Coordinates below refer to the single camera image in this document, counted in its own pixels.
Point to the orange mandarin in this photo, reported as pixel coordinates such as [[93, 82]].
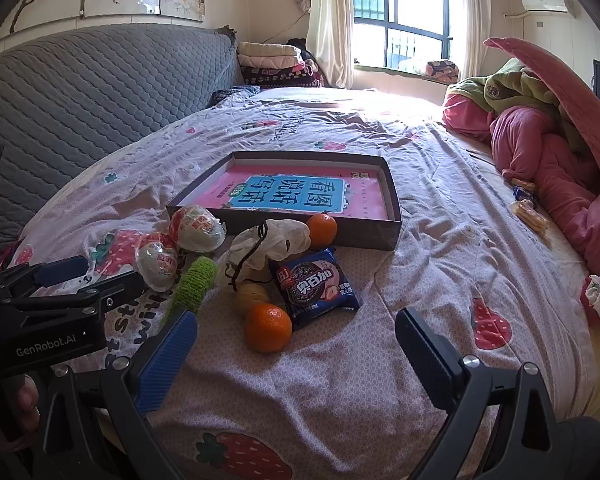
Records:
[[267, 327], [322, 231]]

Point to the narrow cream curtain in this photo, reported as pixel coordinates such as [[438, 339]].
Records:
[[475, 20]]

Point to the black framed window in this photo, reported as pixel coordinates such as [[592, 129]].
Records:
[[395, 25]]

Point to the green blanket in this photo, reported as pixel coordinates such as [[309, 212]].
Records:
[[515, 90]]

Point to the long yellow biscuit packet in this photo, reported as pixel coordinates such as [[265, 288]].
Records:
[[530, 216]]

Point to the small blue snack packet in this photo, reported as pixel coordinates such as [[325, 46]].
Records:
[[522, 193]]

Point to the strawberry print bed sheet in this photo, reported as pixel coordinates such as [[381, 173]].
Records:
[[430, 270]]

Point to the white air conditioner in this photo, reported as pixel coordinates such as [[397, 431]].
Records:
[[545, 2]]

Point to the dark clothes pile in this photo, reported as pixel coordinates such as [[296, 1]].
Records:
[[300, 46]]

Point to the person's left hand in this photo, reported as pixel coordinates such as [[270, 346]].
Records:
[[27, 402]]

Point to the grey quilted headboard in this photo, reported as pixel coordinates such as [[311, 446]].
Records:
[[90, 90]]

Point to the patterned windowsill cushion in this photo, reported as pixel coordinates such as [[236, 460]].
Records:
[[442, 71]]

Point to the pink and blue book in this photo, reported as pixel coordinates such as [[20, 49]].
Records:
[[290, 192]]

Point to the dark blue cloth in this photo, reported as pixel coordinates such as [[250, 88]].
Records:
[[235, 94]]

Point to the short yellow biscuit packet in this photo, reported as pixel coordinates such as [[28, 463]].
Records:
[[524, 184]]

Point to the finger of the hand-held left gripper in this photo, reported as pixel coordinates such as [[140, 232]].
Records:
[[60, 270], [115, 290]]

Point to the clear red white snack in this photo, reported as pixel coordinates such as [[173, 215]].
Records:
[[197, 230], [157, 265]]

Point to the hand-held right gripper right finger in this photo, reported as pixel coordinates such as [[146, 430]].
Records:
[[420, 342]]

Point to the stack of folded blankets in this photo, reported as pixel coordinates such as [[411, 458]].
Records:
[[275, 62]]

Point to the wide cream curtain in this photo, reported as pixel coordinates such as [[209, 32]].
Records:
[[330, 25]]

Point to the shallow brown cardboard box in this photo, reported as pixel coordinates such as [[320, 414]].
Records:
[[370, 236]]

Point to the pink quilt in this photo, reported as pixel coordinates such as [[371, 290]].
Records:
[[545, 160]]

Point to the blue cookie packet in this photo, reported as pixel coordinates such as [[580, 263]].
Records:
[[315, 290]]

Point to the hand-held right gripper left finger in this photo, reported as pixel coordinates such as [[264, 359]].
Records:
[[165, 360]]

